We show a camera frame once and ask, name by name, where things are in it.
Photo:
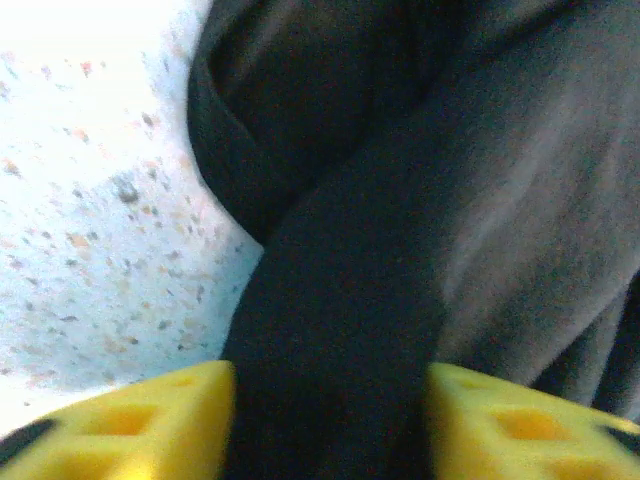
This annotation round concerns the black printed t-shirt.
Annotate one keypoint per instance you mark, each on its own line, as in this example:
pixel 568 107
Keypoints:
pixel 400 200

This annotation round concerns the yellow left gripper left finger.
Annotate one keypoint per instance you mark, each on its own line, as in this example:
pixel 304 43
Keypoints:
pixel 125 430

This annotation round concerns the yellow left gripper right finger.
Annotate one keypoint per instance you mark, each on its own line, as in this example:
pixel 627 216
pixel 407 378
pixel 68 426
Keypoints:
pixel 525 430

